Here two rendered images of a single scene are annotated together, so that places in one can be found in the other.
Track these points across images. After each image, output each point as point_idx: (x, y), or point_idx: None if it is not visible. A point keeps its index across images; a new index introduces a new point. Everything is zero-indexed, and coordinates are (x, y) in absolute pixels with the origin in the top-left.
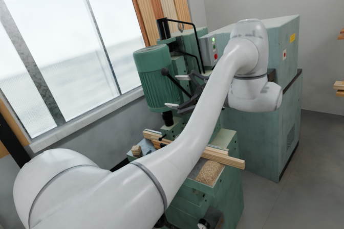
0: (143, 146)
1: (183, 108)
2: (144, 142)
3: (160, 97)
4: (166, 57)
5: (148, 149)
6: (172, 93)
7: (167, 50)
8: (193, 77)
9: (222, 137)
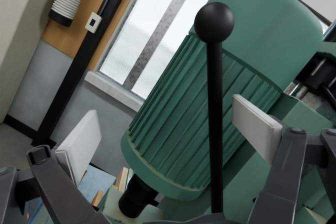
0: (90, 180)
1: (40, 191)
2: (104, 179)
3: (153, 120)
4: (280, 42)
5: (85, 191)
6: (185, 150)
7: (305, 33)
8: (301, 156)
9: None
